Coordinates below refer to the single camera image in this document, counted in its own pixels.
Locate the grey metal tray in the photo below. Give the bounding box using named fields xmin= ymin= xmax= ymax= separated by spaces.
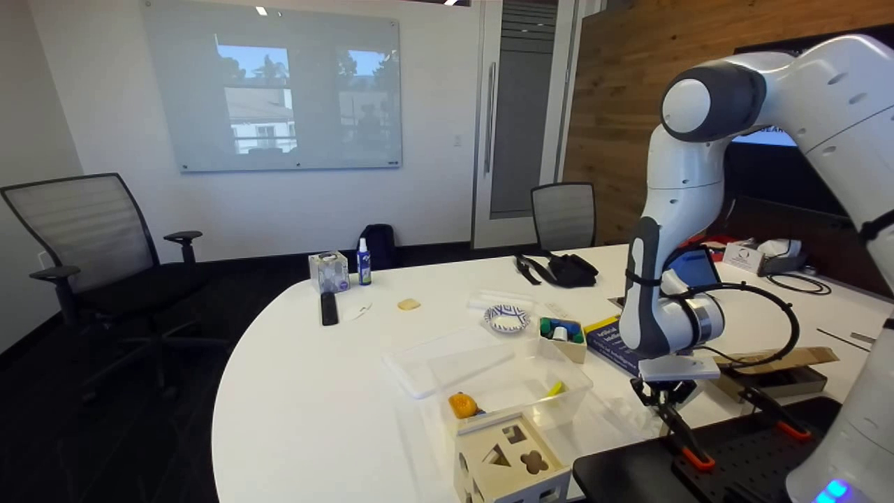
xmin=721 ymin=363 xmax=831 ymax=404

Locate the brown cardboard piece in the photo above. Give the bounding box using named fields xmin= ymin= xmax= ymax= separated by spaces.
xmin=712 ymin=344 xmax=842 ymax=380

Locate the thin pen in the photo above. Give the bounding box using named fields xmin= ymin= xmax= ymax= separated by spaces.
xmin=817 ymin=323 xmax=881 ymax=354

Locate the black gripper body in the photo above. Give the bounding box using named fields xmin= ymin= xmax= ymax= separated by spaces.
xmin=630 ymin=373 xmax=704 ymax=410

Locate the clear plastic lid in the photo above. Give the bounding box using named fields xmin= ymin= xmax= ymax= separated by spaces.
xmin=387 ymin=341 xmax=518 ymax=403

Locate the black looped cable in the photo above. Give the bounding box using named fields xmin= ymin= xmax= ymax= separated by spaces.
xmin=767 ymin=267 xmax=837 ymax=298

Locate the dark device with white box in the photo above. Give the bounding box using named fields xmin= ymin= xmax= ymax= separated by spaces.
xmin=725 ymin=234 xmax=810 ymax=280

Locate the small box with green markers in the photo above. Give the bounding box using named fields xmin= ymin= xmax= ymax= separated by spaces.
xmin=538 ymin=315 xmax=591 ymax=366

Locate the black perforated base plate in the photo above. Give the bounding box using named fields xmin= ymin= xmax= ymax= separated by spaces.
xmin=570 ymin=397 xmax=846 ymax=503

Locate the black tablet on stand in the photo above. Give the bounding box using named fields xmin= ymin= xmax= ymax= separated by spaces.
xmin=669 ymin=245 xmax=725 ymax=296

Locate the clear plastic container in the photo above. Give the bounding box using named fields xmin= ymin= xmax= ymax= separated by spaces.
xmin=423 ymin=345 xmax=595 ymax=439

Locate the wall mounted tv screen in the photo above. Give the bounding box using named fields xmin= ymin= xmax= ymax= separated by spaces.
xmin=725 ymin=126 xmax=856 ymax=222

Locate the red box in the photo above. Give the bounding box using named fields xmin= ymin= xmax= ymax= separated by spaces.
xmin=696 ymin=234 xmax=740 ymax=259

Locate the wooden shape sorter box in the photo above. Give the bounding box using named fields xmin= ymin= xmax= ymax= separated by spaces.
xmin=454 ymin=407 xmax=573 ymax=503

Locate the roll of clear tape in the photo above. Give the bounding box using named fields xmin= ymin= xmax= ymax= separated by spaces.
xmin=482 ymin=301 xmax=532 ymax=341

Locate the blue spray bottle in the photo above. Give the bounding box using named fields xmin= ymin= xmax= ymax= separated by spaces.
xmin=355 ymin=234 xmax=376 ymax=287

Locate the glass wall whiteboard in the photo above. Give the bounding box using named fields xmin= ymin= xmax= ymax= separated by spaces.
xmin=141 ymin=0 xmax=406 ymax=176

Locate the black mesh office chair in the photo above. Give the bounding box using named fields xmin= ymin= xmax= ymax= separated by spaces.
xmin=0 ymin=171 xmax=230 ymax=404

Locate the clear wipes container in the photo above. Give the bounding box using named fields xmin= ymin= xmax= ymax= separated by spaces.
xmin=309 ymin=247 xmax=353 ymax=296

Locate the white framed glass door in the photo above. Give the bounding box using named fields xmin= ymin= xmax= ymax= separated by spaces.
xmin=472 ymin=0 xmax=582 ymax=252

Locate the grey mesh office chair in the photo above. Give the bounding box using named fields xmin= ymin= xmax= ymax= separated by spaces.
xmin=528 ymin=178 xmax=598 ymax=253

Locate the blue book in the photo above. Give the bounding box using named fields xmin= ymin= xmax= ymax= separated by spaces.
xmin=584 ymin=315 xmax=655 ymax=377

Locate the orange block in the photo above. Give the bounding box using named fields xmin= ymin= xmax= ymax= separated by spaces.
xmin=447 ymin=390 xmax=483 ymax=421

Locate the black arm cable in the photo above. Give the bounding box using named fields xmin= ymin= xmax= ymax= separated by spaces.
xmin=669 ymin=280 xmax=806 ymax=370

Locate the black clamp with orange tips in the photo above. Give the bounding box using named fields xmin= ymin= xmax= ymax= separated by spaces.
xmin=655 ymin=398 xmax=721 ymax=475
xmin=739 ymin=382 xmax=817 ymax=443

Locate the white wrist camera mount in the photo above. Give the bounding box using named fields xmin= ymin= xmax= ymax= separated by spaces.
xmin=638 ymin=351 xmax=728 ymax=386

